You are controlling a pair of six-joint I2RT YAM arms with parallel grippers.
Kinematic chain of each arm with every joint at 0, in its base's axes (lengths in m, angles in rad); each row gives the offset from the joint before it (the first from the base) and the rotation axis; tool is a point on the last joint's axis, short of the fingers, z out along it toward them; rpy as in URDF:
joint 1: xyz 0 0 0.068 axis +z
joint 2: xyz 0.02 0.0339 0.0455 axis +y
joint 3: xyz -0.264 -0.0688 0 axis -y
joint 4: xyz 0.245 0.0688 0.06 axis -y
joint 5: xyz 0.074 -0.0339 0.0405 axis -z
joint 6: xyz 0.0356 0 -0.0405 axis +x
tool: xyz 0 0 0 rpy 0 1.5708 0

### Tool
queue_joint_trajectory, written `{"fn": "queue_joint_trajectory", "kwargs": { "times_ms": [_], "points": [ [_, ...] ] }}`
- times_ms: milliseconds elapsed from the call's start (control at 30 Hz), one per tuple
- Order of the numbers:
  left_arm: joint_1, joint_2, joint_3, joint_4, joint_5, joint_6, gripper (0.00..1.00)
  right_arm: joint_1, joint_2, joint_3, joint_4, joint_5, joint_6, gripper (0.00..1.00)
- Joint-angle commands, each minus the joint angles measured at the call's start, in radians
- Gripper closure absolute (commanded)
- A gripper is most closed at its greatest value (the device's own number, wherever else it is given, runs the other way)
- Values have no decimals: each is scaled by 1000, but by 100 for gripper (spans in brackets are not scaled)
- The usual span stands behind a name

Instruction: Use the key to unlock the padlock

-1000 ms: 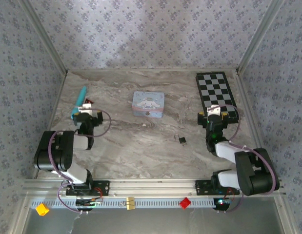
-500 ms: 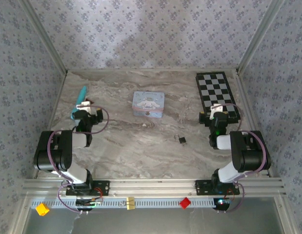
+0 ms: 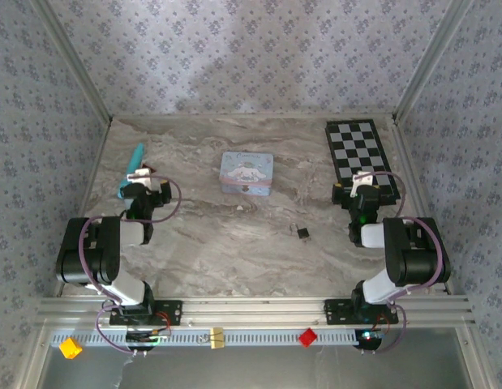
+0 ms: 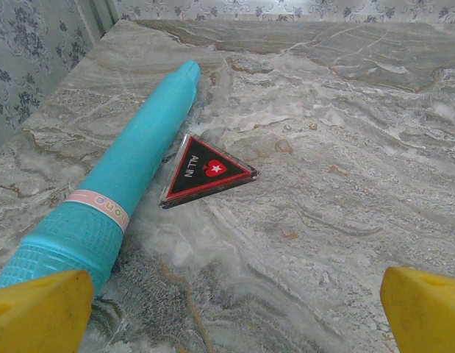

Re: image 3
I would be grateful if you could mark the cartoon bunny tin box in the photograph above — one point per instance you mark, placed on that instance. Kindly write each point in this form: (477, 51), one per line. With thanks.
(246, 174)

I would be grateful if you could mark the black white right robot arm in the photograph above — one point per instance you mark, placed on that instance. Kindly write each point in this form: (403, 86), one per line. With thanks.
(417, 259)

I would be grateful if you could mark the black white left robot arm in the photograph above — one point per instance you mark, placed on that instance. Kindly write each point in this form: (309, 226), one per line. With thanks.
(88, 259)

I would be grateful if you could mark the red black triangle piece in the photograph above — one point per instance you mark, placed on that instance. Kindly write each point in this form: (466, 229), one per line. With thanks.
(148, 166)

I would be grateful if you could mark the teal flashlight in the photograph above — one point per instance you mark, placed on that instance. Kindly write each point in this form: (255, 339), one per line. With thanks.
(134, 160)

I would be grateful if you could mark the black grey chessboard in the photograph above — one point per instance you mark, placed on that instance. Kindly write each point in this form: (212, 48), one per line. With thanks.
(360, 150)

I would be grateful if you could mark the left controller board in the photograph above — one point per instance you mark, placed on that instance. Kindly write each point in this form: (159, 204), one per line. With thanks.
(147, 337)

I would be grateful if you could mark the controller board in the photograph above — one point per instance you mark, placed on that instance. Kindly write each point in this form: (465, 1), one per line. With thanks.
(370, 338)
(147, 337)

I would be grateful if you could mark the right controller board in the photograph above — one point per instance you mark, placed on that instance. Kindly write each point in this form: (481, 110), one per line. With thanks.
(370, 338)

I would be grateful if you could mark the red toy block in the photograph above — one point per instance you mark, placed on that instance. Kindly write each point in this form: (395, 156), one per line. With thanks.
(307, 337)

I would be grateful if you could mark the tan wooden clip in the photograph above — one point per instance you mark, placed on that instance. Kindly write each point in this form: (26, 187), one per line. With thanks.
(217, 338)

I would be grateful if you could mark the orange toy block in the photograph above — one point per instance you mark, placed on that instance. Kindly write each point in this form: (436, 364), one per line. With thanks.
(70, 348)

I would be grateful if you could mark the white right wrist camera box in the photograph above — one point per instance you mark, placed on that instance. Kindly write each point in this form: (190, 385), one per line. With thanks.
(360, 182)

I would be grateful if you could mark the aluminium side rail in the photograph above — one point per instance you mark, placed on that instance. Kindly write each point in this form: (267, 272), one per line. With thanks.
(410, 170)

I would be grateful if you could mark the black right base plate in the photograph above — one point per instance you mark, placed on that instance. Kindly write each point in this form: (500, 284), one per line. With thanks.
(333, 312)

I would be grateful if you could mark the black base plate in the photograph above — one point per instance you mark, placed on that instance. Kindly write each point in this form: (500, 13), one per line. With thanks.
(173, 312)
(333, 312)

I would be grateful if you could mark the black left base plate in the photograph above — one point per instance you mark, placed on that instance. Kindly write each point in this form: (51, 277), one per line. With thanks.
(173, 312)

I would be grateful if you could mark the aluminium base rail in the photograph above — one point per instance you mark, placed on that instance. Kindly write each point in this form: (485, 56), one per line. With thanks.
(254, 310)

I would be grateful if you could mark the aluminium frame post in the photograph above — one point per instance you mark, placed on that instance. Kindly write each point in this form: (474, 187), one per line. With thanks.
(74, 61)
(430, 61)

